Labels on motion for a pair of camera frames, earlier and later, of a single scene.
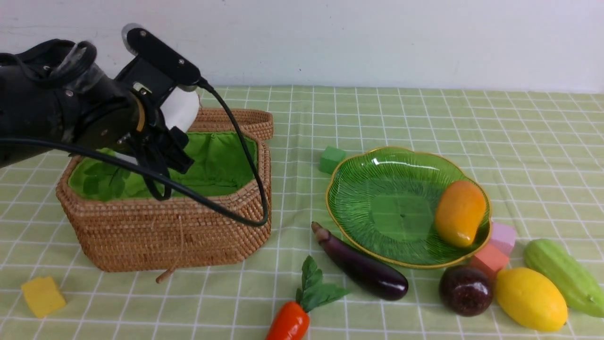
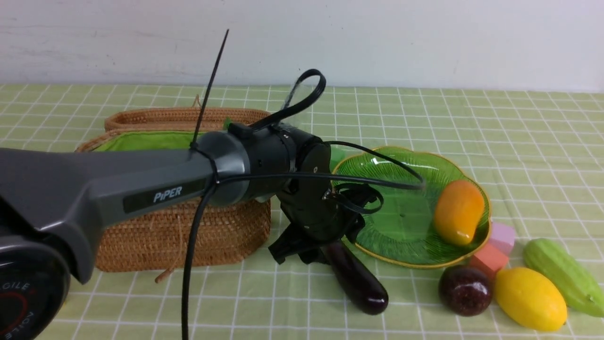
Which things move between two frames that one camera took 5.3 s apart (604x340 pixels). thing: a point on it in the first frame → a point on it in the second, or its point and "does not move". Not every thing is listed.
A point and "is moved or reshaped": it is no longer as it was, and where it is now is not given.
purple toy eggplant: (369, 277) is moved or reshaped
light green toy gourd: (580, 288) does not move
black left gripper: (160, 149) → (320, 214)
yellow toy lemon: (528, 299) does not move
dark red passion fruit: (466, 290) does not move
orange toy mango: (460, 212) does not move
